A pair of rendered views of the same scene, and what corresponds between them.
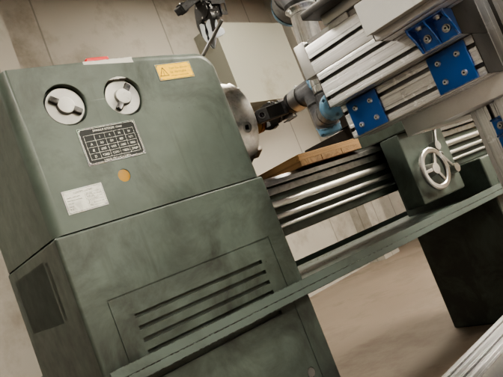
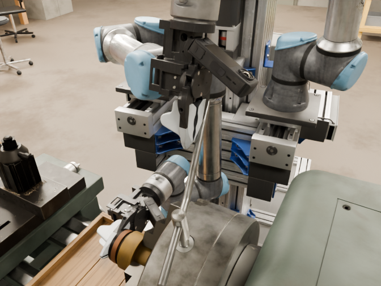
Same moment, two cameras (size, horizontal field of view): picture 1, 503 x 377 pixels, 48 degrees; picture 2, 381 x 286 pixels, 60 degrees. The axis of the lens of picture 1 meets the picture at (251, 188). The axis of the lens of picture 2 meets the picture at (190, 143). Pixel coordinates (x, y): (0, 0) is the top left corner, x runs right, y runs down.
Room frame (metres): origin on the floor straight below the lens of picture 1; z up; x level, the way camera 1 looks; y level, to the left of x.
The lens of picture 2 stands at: (1.98, 0.40, 1.68)
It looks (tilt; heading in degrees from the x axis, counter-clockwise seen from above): 34 degrees down; 247
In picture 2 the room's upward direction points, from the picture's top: straight up
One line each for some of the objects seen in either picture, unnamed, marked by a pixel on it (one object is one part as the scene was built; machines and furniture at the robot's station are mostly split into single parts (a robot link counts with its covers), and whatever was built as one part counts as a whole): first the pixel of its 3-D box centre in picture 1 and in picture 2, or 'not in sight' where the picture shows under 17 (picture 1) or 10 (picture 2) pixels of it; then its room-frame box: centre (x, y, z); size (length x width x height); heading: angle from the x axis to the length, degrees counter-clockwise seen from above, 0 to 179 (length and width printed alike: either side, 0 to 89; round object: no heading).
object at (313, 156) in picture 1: (297, 167); (101, 280); (1.99, -0.18, 0.89); 0.36 x 0.30 x 0.04; 38
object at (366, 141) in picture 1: (373, 141); (12, 215); (2.21, -0.52, 0.90); 0.53 x 0.30 x 0.06; 38
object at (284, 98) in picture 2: not in sight; (287, 88); (1.28, -0.41, 1.21); 0.15 x 0.15 x 0.10
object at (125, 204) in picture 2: (284, 108); (135, 208); (1.87, -0.21, 1.08); 0.12 x 0.09 x 0.08; 38
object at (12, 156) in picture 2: not in sight; (12, 151); (2.14, -0.51, 1.14); 0.08 x 0.08 x 0.03
